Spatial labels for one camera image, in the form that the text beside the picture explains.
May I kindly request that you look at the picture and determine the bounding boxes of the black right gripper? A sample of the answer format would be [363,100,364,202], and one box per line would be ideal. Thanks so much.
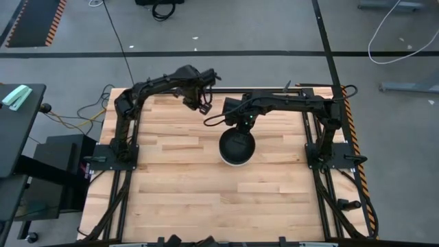
[222,97,257,145]

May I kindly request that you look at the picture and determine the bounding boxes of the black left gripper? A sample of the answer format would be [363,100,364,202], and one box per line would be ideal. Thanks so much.
[175,64,221,116]

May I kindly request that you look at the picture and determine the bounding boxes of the dark bowl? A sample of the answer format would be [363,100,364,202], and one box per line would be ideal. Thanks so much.
[218,127,257,164]

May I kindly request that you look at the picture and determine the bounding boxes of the white bowl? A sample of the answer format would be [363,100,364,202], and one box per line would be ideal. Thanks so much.
[219,150,257,167]

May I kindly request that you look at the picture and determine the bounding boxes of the orange black hazard strip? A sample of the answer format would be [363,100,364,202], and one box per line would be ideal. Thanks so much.
[340,84,379,239]

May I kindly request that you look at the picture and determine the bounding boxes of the black equipment box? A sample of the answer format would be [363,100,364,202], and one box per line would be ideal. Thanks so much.
[16,134,99,220]

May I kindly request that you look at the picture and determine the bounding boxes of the grey furniture leg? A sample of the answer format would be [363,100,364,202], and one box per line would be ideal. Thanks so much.
[378,68,439,95]
[357,0,426,11]

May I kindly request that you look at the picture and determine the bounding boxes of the mint green stapler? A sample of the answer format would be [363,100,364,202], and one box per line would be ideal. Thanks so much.
[1,84,34,112]

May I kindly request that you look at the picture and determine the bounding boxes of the black side desk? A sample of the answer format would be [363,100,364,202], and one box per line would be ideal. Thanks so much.
[0,83,47,179]

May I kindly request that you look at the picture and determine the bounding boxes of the black mat with orange edges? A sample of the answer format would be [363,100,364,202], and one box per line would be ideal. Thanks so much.
[5,0,68,48]

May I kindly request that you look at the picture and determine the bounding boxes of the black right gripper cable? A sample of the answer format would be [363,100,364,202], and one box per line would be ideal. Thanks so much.
[203,99,251,128]

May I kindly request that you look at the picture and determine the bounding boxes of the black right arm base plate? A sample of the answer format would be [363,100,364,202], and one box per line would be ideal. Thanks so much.
[305,141,358,170]

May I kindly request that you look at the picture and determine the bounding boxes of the coiled black cable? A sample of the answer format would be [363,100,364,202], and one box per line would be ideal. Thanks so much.
[151,0,177,22]

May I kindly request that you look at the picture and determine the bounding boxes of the black cable bundle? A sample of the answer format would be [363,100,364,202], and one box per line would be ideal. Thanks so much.
[75,84,117,137]

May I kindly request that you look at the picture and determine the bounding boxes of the black aluminium table frame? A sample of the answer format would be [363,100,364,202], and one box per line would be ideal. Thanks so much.
[81,86,378,243]

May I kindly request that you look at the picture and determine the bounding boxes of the long black floor cable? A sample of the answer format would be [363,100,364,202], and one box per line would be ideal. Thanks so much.
[102,0,136,87]

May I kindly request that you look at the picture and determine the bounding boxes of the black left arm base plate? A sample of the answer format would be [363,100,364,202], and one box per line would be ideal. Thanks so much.
[88,143,140,172]

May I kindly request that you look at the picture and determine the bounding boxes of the yellow cable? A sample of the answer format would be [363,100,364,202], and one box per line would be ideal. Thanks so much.
[50,108,108,130]

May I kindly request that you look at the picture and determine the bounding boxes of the table-level camera mount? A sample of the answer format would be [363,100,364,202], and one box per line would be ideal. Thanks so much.
[156,234,221,247]

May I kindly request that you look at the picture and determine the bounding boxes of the black clamp handle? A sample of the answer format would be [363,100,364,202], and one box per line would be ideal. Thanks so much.
[337,198,362,211]

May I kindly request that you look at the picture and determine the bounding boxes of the white floor cable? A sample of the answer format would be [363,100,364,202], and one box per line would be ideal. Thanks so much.
[367,0,439,65]

